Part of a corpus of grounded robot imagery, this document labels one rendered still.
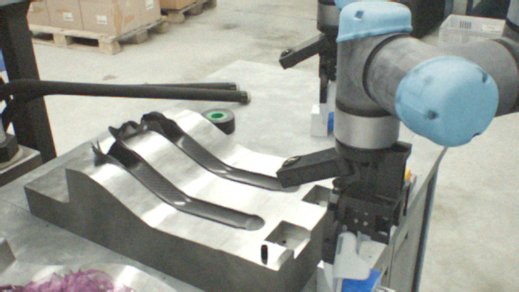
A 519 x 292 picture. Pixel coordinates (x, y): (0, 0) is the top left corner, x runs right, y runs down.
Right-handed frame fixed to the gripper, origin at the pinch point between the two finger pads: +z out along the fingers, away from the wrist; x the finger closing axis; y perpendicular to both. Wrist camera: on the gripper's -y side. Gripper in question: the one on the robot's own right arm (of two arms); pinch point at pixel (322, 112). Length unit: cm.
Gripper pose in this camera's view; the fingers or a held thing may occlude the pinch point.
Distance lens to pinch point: 117.8
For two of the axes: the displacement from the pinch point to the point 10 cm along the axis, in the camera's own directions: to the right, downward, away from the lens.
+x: 1.7, -4.6, 8.7
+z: 0.2, 8.9, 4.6
